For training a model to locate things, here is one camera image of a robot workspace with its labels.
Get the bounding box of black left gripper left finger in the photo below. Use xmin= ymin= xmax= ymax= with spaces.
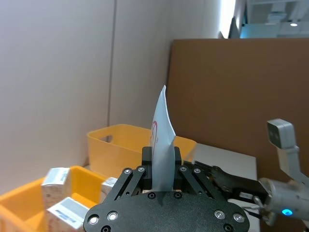
xmin=106 ymin=146 xmax=154 ymax=202

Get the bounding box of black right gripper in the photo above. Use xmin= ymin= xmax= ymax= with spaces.
xmin=192 ymin=160 xmax=268 ymax=206

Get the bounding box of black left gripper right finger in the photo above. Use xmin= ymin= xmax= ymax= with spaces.
xmin=173 ymin=146 xmax=219 ymax=199

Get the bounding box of pale card with red mark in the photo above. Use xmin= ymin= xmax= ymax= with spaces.
xmin=150 ymin=85 xmax=176 ymax=193

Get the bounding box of small white carton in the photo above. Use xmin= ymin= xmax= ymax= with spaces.
xmin=100 ymin=177 xmax=118 ymax=204
xmin=46 ymin=197 xmax=90 ymax=232
xmin=41 ymin=167 xmax=70 ymax=210

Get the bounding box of brown cardboard board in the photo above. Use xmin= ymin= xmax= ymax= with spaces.
xmin=166 ymin=37 xmax=309 ymax=232

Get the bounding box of shallow yellow plastic bin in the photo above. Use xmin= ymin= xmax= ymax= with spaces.
xmin=0 ymin=165 xmax=108 ymax=232

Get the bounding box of yellow plastic bin with handle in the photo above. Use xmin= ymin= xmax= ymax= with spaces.
xmin=86 ymin=124 xmax=197 ymax=180

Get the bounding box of thin dark cable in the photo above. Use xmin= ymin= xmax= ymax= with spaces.
xmin=241 ymin=195 xmax=266 ymax=219

